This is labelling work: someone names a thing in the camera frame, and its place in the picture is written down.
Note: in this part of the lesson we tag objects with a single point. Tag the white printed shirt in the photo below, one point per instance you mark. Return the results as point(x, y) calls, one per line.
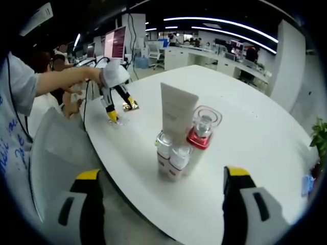
point(12, 114)

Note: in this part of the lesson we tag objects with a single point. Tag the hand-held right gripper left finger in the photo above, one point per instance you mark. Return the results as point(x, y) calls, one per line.
point(84, 217)

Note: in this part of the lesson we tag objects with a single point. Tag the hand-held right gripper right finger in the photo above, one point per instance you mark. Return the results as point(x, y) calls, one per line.
point(235, 217)

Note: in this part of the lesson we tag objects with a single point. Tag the gold foil skincare sachet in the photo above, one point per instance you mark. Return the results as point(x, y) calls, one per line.
point(134, 106)

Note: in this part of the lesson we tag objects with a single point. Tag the grey chair back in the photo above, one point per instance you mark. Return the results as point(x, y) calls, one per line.
point(56, 158)

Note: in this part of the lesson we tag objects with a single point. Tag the ceiling air conditioner panel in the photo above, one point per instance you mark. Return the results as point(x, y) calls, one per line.
point(37, 19)

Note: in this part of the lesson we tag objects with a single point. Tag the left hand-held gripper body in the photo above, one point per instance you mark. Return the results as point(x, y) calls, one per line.
point(113, 75)

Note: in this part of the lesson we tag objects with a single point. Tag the blue water jug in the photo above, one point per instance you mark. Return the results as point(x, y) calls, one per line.
point(141, 62)

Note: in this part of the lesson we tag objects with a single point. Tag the white skincare tube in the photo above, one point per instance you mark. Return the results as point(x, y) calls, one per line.
point(178, 107)

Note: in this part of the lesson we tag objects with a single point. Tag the green potted plant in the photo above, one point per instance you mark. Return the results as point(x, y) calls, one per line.
point(320, 137)

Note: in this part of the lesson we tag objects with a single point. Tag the blue cloth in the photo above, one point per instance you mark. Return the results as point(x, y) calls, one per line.
point(307, 185)

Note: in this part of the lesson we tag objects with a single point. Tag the white office chair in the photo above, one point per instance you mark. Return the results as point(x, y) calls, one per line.
point(155, 53)

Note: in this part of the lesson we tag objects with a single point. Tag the ceiling light strip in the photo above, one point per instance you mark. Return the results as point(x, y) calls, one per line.
point(222, 31)
point(204, 18)

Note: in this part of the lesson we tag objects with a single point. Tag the clear skincare sachet blue label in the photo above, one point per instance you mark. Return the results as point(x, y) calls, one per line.
point(122, 122)

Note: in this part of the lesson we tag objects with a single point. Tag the dark red bag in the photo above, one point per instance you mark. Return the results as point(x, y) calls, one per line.
point(317, 171)

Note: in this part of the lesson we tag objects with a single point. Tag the long white desk row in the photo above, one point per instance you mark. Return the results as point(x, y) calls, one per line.
point(199, 57)

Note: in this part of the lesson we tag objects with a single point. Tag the pink-screen monitor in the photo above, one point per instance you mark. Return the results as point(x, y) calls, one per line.
point(115, 43)

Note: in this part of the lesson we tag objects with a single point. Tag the tall white bottle red collar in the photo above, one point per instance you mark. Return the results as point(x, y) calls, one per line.
point(199, 139)

